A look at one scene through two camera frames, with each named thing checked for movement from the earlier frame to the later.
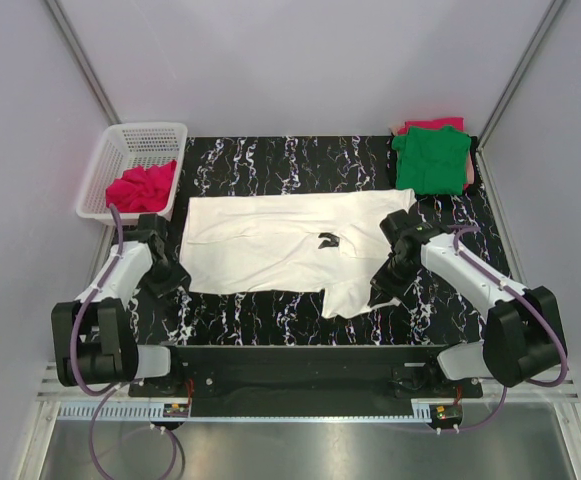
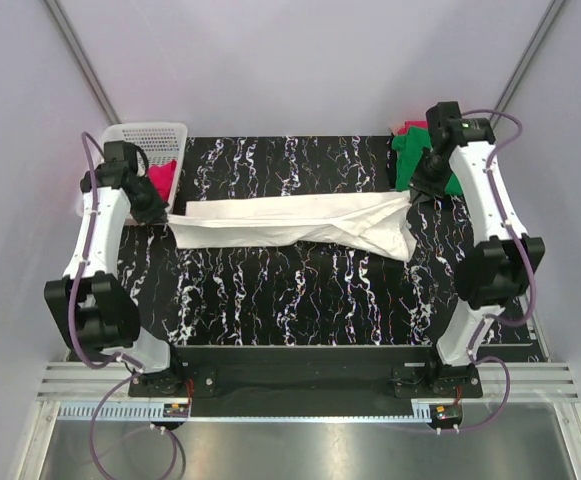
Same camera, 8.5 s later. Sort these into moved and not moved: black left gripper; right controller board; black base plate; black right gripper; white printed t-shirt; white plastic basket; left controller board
Moved: black left gripper; black right gripper; white printed t-shirt
Not moved: black base plate; white plastic basket; right controller board; left controller board
